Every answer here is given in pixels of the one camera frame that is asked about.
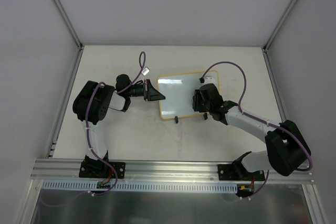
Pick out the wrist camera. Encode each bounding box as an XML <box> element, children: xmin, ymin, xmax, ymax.
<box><xmin>142</xmin><ymin>67</ymin><xmax>150</xmax><ymax>76</ymax></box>
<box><xmin>199</xmin><ymin>76</ymin><xmax>216</xmax><ymax>85</ymax></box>

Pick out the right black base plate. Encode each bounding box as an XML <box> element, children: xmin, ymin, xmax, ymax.
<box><xmin>217</xmin><ymin>164</ymin><xmax>266</xmax><ymax>182</ymax></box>

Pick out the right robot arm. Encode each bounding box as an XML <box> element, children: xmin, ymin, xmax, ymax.
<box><xmin>192</xmin><ymin>83</ymin><xmax>312</xmax><ymax>180</ymax></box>

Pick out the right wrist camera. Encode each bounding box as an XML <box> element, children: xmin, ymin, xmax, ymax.
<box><xmin>199</xmin><ymin>76</ymin><xmax>216</xmax><ymax>85</ymax></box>

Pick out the left aluminium frame post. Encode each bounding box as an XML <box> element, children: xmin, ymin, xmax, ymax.
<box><xmin>52</xmin><ymin>0</ymin><xmax>83</xmax><ymax>50</ymax></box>

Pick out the whiteboard stand with black feet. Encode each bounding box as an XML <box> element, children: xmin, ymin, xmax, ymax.
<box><xmin>174</xmin><ymin>113</ymin><xmax>208</xmax><ymax>124</ymax></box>

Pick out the aluminium rail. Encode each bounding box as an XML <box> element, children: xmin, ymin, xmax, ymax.
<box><xmin>30</xmin><ymin>158</ymin><xmax>315</xmax><ymax>185</ymax></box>

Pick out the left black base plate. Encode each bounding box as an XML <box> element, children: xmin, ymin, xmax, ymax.
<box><xmin>79</xmin><ymin>159</ymin><xmax>125</xmax><ymax>179</ymax></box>

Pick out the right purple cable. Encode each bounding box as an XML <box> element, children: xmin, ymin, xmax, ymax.
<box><xmin>202</xmin><ymin>61</ymin><xmax>313</xmax><ymax>204</ymax></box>

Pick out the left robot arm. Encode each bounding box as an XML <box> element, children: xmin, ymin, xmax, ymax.
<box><xmin>72</xmin><ymin>74</ymin><xmax>165</xmax><ymax>179</ymax></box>

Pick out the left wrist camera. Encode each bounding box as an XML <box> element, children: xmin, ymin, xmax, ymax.
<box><xmin>142</xmin><ymin>67</ymin><xmax>150</xmax><ymax>76</ymax></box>

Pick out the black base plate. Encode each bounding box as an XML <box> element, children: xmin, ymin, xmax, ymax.
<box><xmin>79</xmin><ymin>159</ymin><xmax>125</xmax><ymax>179</ymax></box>
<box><xmin>217</xmin><ymin>164</ymin><xmax>266</xmax><ymax>182</ymax></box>

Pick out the yellow framed whiteboard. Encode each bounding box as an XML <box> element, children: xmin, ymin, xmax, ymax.
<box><xmin>157</xmin><ymin>70</ymin><xmax>219</xmax><ymax>120</ymax></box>

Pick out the white slotted cable duct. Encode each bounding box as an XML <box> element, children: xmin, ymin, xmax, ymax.
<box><xmin>41</xmin><ymin>179</ymin><xmax>238</xmax><ymax>194</ymax></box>

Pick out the aluminium frame post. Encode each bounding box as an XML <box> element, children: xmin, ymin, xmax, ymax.
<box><xmin>52</xmin><ymin>0</ymin><xmax>83</xmax><ymax>50</ymax></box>
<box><xmin>263</xmin><ymin>0</ymin><xmax>299</xmax><ymax>52</ymax></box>

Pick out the right aluminium frame post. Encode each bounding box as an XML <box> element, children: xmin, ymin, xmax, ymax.
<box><xmin>263</xmin><ymin>0</ymin><xmax>299</xmax><ymax>52</ymax></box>

